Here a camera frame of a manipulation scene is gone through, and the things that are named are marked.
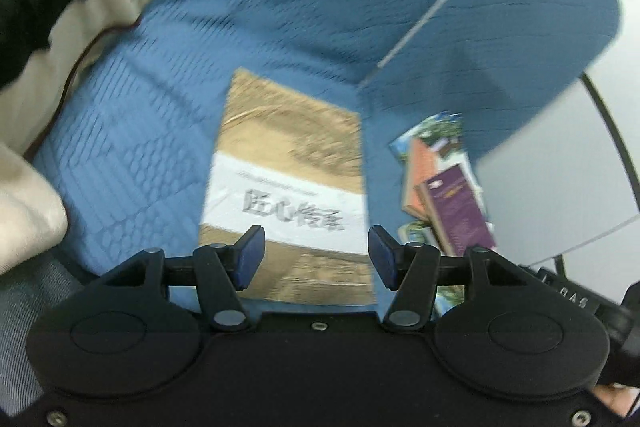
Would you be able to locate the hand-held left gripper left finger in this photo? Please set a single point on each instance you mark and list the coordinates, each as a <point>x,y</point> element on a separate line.
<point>250,257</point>

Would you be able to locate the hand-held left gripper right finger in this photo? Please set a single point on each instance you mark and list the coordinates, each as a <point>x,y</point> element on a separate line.
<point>382,257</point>

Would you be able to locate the orange and white book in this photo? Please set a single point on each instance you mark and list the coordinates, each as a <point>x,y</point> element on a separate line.
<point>417,177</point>

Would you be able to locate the purple book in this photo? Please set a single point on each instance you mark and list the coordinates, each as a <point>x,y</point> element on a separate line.
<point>457,207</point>

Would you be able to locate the brown and white book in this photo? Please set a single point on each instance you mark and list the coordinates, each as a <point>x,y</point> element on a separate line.
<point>280,157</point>

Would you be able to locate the person's right hand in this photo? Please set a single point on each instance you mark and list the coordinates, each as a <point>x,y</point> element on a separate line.
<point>622,402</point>

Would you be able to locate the white cabinet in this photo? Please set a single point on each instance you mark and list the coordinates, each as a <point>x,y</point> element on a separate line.
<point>627,107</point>

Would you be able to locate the beige cushion with dark piping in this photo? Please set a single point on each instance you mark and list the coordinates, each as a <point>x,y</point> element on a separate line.
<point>105,12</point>

